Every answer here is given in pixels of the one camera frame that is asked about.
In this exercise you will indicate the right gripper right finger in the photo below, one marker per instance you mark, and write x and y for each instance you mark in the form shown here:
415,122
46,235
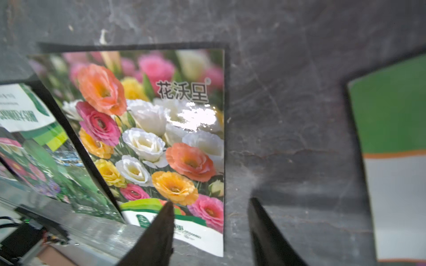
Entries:
269,246

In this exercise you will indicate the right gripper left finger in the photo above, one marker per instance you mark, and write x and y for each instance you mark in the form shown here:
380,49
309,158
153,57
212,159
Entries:
155,246

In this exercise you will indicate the multicolour ranunculus seed packet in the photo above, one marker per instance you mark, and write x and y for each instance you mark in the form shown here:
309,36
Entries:
152,121

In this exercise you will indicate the green gourd seed packet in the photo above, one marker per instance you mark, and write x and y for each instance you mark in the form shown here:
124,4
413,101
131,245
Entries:
37,149

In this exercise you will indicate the green pink flower seed packet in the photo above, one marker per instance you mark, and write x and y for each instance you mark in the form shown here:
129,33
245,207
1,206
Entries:
389,111

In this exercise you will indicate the aluminium front rail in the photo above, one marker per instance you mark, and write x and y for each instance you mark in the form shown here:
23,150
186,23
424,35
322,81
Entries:
107,237

